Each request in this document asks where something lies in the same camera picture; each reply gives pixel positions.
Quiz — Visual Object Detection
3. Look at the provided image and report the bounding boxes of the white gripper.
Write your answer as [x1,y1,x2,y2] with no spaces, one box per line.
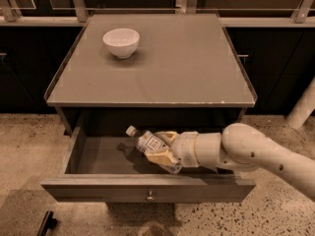
[145,131,199,168]

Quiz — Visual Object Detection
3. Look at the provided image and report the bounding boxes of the blue plastic water bottle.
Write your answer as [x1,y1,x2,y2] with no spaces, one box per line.
[125,125,182,175]

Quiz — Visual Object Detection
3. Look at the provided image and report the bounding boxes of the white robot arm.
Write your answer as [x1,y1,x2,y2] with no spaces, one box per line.
[146,123,315,200]

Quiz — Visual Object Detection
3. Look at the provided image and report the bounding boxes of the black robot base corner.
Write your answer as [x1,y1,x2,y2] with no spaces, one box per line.
[36,210,57,236]

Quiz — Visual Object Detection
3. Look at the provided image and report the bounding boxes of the round metal drawer knob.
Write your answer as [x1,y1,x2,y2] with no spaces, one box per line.
[146,191,155,202]

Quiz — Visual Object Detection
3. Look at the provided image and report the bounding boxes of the open grey top drawer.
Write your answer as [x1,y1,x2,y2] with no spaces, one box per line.
[41,128,255,204]

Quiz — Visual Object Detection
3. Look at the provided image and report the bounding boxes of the grey cabinet with counter top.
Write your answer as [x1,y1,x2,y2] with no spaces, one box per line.
[45,14,257,136]

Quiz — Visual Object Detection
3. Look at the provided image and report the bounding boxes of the white ceramic bowl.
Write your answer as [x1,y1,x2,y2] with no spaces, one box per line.
[102,29,140,59]

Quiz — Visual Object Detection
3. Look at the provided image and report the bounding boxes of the metal and glass railing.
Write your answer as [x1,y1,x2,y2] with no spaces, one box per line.
[0,0,315,24]

